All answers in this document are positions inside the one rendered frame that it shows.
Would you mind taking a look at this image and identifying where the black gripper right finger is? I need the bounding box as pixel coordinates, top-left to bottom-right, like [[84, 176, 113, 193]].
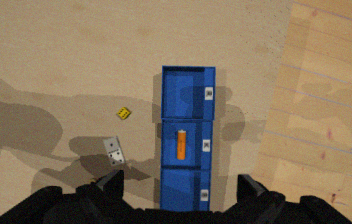
[[204, 174, 352, 224]]

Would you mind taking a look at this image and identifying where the white domino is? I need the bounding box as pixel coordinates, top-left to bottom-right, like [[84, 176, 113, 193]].
[[103, 136, 125, 166]]

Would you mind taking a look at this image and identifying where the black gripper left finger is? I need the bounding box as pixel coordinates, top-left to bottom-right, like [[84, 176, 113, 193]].
[[0, 170, 153, 224]]

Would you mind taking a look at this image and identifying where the small brass hex nut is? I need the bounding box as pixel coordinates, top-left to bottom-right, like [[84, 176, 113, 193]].
[[88, 177, 98, 184]]

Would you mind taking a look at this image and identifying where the blue three-compartment bin rack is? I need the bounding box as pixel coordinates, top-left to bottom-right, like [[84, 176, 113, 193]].
[[160, 66, 216, 212]]

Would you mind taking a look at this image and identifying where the yellow die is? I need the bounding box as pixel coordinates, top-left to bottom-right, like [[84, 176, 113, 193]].
[[118, 107, 131, 119]]

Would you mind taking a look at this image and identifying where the orange aa battery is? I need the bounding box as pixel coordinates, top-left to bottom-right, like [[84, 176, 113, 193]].
[[177, 129, 186, 159]]

